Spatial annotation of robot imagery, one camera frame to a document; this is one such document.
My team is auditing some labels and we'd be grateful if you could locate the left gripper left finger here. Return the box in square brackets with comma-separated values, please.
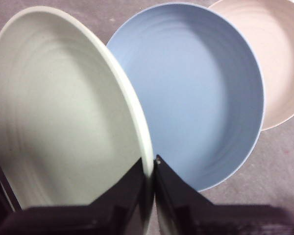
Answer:
[0, 158, 151, 235]

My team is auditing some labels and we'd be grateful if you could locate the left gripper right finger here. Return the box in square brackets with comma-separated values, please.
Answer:
[154, 154, 294, 235]

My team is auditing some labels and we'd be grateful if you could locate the green plate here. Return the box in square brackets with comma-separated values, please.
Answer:
[0, 6, 154, 235]

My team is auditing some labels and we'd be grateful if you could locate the blue plate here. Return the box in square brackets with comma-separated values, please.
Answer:
[105, 2, 264, 192]

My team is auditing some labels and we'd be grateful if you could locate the beige plate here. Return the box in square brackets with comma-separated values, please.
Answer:
[207, 0, 294, 132]

